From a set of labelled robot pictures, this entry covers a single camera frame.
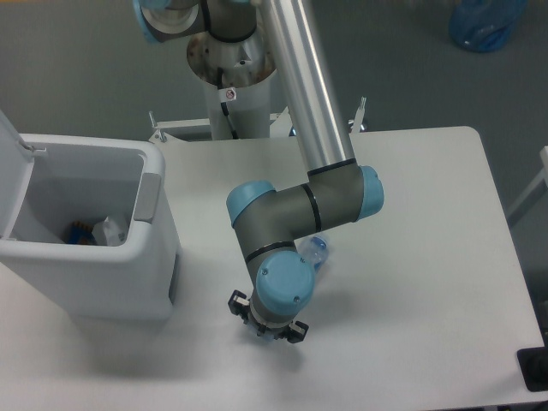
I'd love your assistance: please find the black device at table edge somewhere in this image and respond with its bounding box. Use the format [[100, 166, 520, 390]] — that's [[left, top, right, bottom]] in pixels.
[[516, 347, 547, 392]]

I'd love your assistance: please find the white frame at right edge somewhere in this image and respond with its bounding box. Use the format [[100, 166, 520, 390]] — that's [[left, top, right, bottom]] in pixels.
[[506, 146, 547, 228]]

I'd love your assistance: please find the blue plastic bag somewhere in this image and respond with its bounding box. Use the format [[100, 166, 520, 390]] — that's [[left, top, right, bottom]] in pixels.
[[448, 0, 528, 53]]

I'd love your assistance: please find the clear plastic water bottle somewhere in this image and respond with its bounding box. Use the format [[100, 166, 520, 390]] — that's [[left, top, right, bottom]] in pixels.
[[250, 235, 330, 324]]

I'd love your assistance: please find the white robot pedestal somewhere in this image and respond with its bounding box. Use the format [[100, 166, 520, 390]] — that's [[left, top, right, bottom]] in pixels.
[[147, 32, 369, 145]]

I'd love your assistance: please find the black cable on pedestal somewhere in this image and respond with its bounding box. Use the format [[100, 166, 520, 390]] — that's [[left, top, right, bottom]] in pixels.
[[217, 66, 240, 140]]

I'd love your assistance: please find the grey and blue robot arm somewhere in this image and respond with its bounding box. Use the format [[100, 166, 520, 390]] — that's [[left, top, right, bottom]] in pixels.
[[134, 1, 384, 343]]

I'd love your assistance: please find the white plastic trash can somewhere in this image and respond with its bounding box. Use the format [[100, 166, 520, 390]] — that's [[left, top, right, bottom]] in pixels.
[[1, 118, 180, 320]]

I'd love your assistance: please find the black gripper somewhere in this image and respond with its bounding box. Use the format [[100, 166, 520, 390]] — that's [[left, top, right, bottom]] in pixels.
[[228, 289, 309, 344]]

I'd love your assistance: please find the blue snack wrapper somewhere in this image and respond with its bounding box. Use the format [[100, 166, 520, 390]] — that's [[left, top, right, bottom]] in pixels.
[[66, 221, 97, 245]]

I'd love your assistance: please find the white paper trash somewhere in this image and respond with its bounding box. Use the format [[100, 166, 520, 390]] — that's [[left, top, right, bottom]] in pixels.
[[92, 214, 128, 247]]

